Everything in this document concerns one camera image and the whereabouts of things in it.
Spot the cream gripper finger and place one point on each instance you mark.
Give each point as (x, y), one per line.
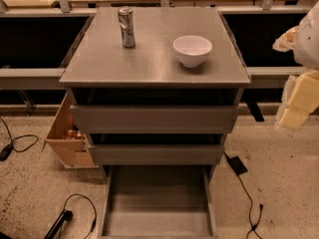
(300, 99)
(286, 41)

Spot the silver redbull can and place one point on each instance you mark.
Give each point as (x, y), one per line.
(126, 21)

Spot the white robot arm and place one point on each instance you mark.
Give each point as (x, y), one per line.
(306, 49)

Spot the grey drawer cabinet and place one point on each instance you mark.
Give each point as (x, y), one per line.
(105, 73)

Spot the grey open bottom drawer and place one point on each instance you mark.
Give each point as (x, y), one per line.
(157, 202)

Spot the grey middle drawer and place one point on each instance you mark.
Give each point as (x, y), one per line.
(156, 154)

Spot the grey top drawer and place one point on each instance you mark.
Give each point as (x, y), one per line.
(154, 119)

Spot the white ceramic bowl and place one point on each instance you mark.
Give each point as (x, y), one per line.
(191, 51)

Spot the black power adapter right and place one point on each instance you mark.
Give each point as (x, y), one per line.
(237, 165)

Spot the copper items in box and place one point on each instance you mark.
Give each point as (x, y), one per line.
(73, 134)

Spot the cardboard box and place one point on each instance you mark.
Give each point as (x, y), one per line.
(73, 153)

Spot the black tool with cable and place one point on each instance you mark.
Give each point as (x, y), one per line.
(67, 215)

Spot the black adapter with cable left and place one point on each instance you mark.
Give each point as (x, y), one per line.
(10, 146)

